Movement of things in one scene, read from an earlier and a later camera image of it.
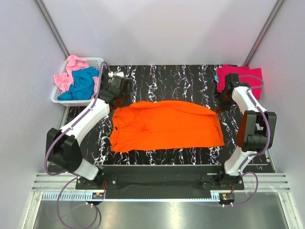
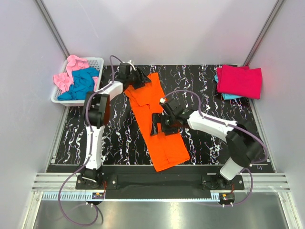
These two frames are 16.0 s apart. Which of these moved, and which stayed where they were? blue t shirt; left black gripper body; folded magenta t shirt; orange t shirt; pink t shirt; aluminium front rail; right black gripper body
Moved: right black gripper body; left black gripper body; orange t shirt
Stayed: folded magenta t shirt; aluminium front rail; blue t shirt; pink t shirt
